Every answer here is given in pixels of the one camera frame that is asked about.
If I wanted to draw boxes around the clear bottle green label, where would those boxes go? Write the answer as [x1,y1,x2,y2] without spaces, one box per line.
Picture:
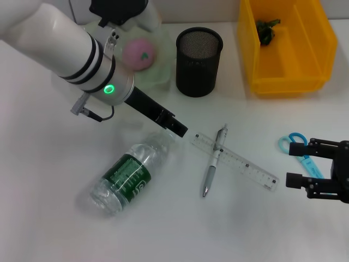
[88,130,178,218]

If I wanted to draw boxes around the green translucent fruit plate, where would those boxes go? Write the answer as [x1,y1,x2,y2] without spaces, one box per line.
[81,21,175,91]

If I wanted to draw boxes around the left arm connector cable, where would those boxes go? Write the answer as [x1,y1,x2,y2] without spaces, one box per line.
[70,92,115,123]

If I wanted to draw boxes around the clear plastic ruler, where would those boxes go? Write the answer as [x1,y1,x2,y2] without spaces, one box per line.
[190,132,280,193]

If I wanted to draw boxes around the pink peach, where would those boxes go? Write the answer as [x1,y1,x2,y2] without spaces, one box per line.
[122,38,158,72]

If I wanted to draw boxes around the white grey ballpoint pen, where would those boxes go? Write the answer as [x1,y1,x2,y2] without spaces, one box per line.
[202,123,229,199]

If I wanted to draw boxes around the blue scissors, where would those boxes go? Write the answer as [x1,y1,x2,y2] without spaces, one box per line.
[278,133,327,180]

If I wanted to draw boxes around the dark green binder clip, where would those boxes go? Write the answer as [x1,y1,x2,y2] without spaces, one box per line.
[255,18,281,46]

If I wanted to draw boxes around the black mesh pen holder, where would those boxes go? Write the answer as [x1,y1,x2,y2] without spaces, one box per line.
[175,26,224,98]

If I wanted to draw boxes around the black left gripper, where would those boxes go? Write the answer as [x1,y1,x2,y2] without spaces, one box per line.
[124,86,189,138]

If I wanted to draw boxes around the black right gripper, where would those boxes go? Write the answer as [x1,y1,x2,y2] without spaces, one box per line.
[285,138,349,204]

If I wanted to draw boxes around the yellow plastic storage bin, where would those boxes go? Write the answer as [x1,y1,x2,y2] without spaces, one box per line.
[236,0,339,96]

